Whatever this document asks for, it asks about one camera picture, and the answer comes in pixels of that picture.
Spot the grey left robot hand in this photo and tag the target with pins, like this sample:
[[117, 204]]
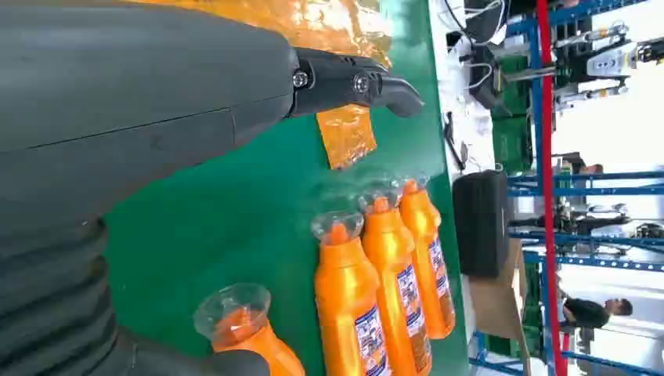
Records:
[[129, 93]]

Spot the orange drink bottle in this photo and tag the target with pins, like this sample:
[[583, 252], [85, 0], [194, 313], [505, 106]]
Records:
[[423, 218], [259, 342], [389, 249], [342, 290]]

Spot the yellow plastic sheet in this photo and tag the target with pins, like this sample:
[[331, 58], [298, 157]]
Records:
[[347, 135]]

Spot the ribbed grey left arm sleeve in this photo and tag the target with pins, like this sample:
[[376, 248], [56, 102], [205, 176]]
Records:
[[46, 301]]

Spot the black device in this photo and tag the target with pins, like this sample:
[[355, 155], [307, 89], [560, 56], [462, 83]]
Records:
[[485, 88], [482, 23]]

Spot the black ribbed box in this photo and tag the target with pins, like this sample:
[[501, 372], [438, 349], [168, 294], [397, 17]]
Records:
[[480, 223]]

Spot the green plastic crate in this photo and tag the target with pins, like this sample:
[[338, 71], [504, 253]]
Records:
[[513, 85], [511, 145]]

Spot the brown cardboard box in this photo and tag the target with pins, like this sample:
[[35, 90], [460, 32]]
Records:
[[498, 306]]

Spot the blue metal shelf rack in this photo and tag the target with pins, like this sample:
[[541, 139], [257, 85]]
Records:
[[596, 176]]

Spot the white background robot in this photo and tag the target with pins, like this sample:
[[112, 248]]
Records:
[[612, 59]]

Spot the person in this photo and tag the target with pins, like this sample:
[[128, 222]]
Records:
[[586, 313]]

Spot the red post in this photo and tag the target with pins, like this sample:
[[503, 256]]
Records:
[[547, 155]]

